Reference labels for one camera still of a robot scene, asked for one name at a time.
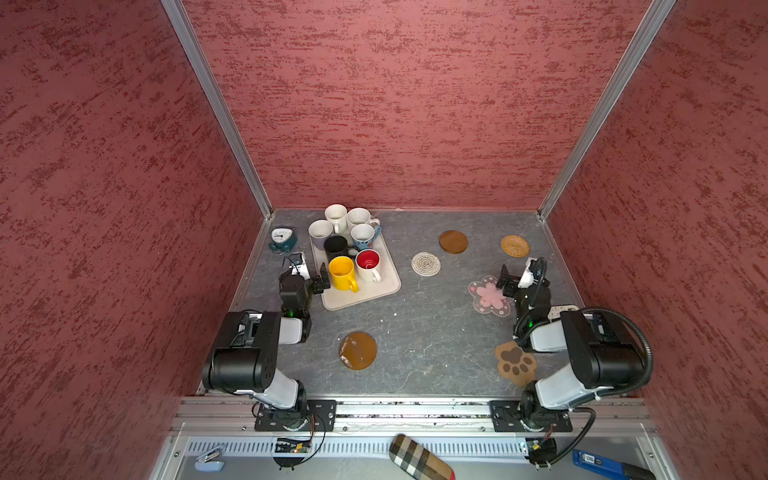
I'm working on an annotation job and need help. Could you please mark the yellow mug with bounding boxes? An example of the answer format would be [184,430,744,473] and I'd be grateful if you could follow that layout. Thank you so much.
[328,257,359,293]

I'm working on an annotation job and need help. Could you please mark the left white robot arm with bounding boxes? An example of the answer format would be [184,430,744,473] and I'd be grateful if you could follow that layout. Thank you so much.
[202,266,337,432]

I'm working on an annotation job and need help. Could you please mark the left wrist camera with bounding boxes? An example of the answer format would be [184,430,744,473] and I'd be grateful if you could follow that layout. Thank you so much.
[285,252,311,280]

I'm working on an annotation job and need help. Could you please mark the tan woven round coaster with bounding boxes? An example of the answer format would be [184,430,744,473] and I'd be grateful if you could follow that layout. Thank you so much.
[500,235,531,258]

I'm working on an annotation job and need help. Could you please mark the small stapler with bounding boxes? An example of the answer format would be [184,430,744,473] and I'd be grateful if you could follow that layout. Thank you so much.
[194,447,225,473]

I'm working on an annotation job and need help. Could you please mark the dark brown round coaster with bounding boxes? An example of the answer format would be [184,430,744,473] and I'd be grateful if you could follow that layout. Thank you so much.
[439,230,469,254]

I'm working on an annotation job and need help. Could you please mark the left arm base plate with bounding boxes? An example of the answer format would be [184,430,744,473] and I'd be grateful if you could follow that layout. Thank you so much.
[254,399,338,433]

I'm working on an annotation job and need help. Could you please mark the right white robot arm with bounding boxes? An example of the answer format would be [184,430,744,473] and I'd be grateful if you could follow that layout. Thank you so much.
[489,258,653,433]

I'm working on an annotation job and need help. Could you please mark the light blue floral mug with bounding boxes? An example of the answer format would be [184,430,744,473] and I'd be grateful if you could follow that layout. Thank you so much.
[350,224,381,251]

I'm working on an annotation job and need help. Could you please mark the plaid case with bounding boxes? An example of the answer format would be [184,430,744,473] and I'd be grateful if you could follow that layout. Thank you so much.
[389,434,456,480]

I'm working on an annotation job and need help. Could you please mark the beige serving tray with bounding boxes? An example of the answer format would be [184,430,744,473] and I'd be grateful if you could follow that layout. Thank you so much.
[321,235,401,311]

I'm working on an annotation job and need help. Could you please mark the pink flower coaster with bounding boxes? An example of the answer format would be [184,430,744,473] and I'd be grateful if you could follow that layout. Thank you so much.
[467,275,512,318]

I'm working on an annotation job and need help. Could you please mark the brown wooden round coaster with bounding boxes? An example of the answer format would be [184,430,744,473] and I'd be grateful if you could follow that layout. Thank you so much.
[339,331,377,370]

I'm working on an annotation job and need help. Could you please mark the blue tool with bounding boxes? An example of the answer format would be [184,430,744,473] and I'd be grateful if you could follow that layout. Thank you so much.
[572,450,656,480]

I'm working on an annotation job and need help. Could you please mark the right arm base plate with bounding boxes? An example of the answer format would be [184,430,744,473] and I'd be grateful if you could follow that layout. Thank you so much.
[489,400,573,434]

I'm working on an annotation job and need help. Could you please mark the white mug back right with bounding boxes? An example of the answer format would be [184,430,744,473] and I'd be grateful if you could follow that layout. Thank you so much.
[347,207,380,230]

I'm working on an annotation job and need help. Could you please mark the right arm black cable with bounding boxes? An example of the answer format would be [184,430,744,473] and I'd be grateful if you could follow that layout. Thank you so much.
[512,256,654,469]

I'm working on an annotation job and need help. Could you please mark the black mug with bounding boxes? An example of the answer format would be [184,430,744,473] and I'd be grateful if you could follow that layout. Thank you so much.
[323,235,359,262]

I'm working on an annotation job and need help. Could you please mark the white mug back middle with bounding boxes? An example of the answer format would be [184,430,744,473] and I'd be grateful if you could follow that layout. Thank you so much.
[324,204,348,235]

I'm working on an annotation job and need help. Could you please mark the white woven round coaster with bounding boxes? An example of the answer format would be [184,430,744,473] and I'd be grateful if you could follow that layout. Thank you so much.
[411,252,441,277]

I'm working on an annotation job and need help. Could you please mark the cream calculator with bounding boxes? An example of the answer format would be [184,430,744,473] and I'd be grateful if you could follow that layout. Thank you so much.
[548,305,579,321]

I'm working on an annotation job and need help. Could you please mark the brown paw coaster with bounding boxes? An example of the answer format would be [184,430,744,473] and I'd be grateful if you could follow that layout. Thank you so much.
[494,341,538,388]

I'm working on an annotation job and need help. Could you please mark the white mug red inside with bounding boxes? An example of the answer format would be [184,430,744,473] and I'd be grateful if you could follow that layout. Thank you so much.
[355,249,382,283]

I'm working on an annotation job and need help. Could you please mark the white mug back left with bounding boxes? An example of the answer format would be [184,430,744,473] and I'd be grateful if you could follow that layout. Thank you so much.
[308,219,335,251]

